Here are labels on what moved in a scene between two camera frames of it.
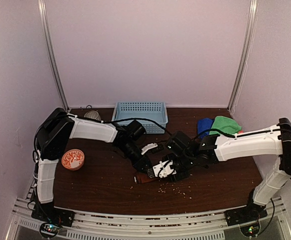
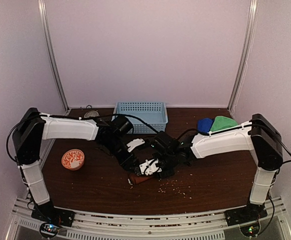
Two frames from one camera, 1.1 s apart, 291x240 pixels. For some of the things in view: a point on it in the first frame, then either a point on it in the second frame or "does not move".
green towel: [225, 124] does not move
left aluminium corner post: [42, 4] does not move
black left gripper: [142, 163] → [126, 164]
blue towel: [203, 124] does not move
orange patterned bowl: [72, 159] does not move
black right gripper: [178, 177] → [168, 174]
